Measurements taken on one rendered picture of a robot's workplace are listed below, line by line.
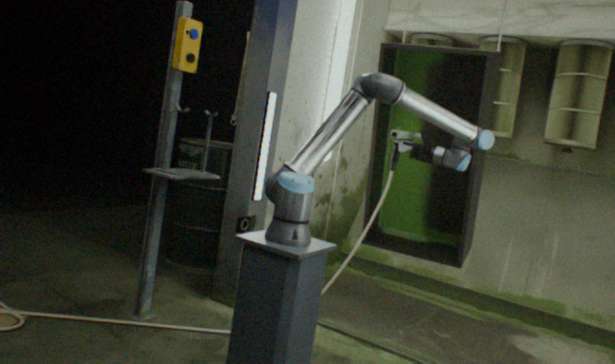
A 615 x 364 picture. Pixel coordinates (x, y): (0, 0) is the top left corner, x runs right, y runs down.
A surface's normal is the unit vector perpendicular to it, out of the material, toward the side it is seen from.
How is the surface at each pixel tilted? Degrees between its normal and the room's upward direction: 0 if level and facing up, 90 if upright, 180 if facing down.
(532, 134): 90
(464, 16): 90
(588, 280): 57
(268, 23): 90
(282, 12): 90
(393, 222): 102
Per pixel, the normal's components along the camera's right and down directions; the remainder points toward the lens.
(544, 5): -0.50, -0.04
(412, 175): -0.44, 0.18
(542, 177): -0.34, -0.57
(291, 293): 0.25, 0.09
